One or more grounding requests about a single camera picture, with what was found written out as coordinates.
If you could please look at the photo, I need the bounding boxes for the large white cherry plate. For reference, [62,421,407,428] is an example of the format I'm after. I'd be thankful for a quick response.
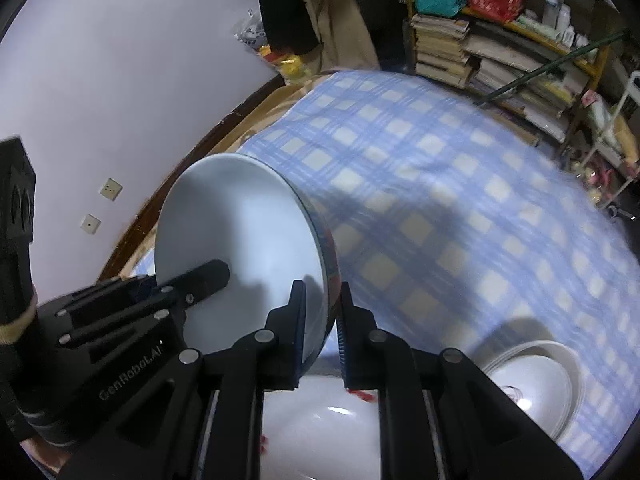
[260,375,382,479]

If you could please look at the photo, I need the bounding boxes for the plain white bowl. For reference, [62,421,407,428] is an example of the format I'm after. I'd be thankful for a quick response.
[154,153,341,370]

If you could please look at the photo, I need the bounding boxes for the blue plaid tablecloth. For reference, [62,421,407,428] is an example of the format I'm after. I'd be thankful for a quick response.
[224,72,639,478]

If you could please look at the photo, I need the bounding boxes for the brown patterned blanket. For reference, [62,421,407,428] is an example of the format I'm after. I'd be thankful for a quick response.
[19,71,331,466]

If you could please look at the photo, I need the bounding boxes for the plastic bag yellow items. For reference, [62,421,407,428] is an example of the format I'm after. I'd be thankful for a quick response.
[234,8,307,84]

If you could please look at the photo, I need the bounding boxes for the green pole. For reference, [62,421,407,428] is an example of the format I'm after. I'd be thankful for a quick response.
[474,27,629,106]

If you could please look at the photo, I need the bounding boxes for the beige hanging garment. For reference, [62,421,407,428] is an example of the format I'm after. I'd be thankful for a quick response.
[302,0,380,74]

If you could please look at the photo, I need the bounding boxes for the stack of books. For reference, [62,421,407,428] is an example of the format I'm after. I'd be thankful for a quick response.
[410,14,590,143]

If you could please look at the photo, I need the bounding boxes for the yellow wooden shelf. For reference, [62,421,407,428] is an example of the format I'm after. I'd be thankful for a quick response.
[401,0,614,126]

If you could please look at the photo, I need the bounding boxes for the white wall socket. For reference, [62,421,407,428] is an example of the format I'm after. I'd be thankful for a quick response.
[100,178,122,202]
[80,214,101,235]

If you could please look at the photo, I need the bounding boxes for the white wire rack cart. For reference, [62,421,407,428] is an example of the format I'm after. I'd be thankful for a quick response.
[580,70,639,208]

